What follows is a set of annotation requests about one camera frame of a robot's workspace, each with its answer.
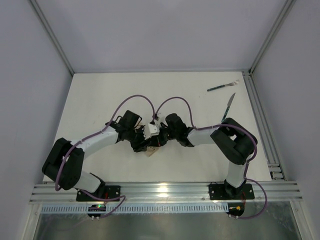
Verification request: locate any right controller board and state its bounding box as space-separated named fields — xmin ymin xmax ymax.
xmin=226 ymin=203 xmax=245 ymax=218

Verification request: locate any beige cloth napkin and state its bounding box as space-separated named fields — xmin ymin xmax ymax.
xmin=145 ymin=146 xmax=159 ymax=158

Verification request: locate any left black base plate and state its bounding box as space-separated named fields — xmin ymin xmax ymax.
xmin=76 ymin=184 xmax=121 ymax=202

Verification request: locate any green handled fork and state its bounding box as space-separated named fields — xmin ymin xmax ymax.
xmin=206 ymin=79 xmax=240 ymax=92

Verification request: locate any slotted grey cable duct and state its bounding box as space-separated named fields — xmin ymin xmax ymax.
xmin=40 ymin=202 xmax=228 ymax=214

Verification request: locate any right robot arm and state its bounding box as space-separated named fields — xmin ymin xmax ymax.
xmin=156 ymin=113 xmax=258 ymax=199

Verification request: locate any aluminium frame post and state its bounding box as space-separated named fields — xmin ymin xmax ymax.
xmin=249 ymin=0 xmax=296 ymax=75
xmin=27 ymin=0 xmax=75 ymax=77

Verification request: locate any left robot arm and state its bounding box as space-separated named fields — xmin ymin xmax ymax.
xmin=42 ymin=110 xmax=144 ymax=193

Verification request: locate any green handled knife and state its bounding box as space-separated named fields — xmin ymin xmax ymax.
xmin=221 ymin=93 xmax=236 ymax=123

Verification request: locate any aluminium front rail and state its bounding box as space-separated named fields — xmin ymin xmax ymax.
xmin=29 ymin=181 xmax=303 ymax=204

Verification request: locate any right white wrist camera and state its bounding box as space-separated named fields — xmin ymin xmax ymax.
xmin=153 ymin=113 xmax=162 ymax=127

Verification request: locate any left aluminium frame post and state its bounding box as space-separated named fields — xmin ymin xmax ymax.
xmin=27 ymin=0 xmax=75 ymax=77

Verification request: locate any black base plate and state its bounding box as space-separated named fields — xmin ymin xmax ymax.
xmin=208 ymin=180 xmax=255 ymax=200
xmin=76 ymin=184 xmax=121 ymax=202

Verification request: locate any controller board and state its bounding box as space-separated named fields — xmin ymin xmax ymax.
xmin=226 ymin=203 xmax=245 ymax=218
xmin=87 ymin=203 xmax=107 ymax=219

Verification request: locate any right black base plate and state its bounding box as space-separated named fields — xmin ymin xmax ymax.
xmin=208 ymin=180 xmax=255 ymax=200

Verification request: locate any aluminium rail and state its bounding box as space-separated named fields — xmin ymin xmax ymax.
xmin=242 ymin=70 xmax=287 ymax=181
xmin=29 ymin=181 xmax=303 ymax=204

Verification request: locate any left controller board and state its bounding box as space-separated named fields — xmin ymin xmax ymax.
xmin=87 ymin=203 xmax=107 ymax=219

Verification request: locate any aluminium right side rail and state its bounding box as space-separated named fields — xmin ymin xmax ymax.
xmin=242 ymin=70 xmax=287 ymax=181

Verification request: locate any right aluminium frame post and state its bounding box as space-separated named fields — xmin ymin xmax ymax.
xmin=249 ymin=0 xmax=296 ymax=75

